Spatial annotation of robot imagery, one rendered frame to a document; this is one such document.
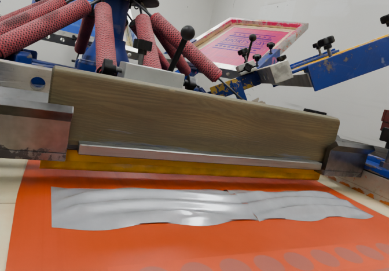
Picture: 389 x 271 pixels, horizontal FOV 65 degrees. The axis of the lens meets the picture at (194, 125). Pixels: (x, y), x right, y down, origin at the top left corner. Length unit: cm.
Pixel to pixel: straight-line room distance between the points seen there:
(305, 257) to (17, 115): 26
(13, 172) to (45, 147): 5
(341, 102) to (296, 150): 237
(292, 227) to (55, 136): 24
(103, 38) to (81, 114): 56
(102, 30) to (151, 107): 58
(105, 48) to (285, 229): 64
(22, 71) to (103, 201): 32
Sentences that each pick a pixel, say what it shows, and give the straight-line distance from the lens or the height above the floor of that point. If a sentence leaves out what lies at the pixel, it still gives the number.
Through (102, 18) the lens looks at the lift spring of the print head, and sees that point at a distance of 93.
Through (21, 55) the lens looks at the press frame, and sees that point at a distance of 93.
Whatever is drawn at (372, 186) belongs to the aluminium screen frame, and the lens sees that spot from 53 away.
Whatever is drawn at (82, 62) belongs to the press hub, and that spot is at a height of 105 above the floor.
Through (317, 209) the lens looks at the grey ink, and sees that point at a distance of 38.
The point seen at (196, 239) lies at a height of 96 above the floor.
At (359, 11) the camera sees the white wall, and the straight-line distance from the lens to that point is 295.
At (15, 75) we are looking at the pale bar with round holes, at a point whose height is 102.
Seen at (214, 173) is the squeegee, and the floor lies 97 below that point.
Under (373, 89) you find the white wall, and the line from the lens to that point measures 267.
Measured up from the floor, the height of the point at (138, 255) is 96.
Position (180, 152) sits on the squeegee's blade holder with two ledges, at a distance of 33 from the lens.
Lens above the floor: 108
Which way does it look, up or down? 9 degrees down
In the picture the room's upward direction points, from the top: 12 degrees clockwise
